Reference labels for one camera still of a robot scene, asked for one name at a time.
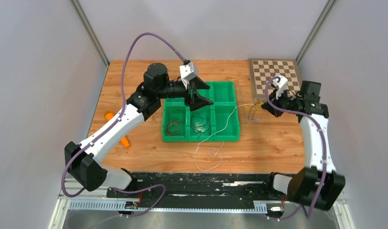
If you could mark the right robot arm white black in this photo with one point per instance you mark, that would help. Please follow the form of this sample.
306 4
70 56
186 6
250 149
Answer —
318 184

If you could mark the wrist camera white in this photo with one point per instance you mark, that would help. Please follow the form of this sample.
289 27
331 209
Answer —
188 72
280 84

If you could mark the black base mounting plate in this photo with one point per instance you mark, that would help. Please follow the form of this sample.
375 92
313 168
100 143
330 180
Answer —
201 190

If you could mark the orange plastic carrot toy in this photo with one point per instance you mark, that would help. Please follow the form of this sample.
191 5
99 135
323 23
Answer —
124 141

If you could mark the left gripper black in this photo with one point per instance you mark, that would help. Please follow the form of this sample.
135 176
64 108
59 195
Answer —
199 102

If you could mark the green six-compartment tray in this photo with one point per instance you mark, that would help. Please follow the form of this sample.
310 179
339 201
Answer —
218 122

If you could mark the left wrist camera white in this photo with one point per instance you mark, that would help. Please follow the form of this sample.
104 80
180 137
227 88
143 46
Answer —
188 72

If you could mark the aluminium frame rail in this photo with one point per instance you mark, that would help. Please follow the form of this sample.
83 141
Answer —
72 187

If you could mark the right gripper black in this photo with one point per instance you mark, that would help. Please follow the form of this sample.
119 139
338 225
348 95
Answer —
272 97

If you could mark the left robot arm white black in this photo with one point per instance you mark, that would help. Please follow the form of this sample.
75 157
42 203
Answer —
83 160

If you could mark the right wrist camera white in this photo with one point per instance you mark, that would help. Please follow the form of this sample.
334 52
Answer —
280 84

